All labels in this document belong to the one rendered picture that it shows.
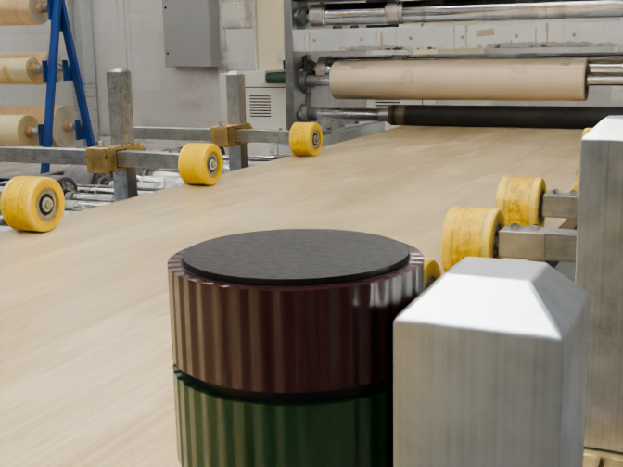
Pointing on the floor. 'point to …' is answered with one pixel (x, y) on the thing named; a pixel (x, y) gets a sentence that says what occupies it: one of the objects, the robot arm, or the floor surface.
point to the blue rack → (59, 22)
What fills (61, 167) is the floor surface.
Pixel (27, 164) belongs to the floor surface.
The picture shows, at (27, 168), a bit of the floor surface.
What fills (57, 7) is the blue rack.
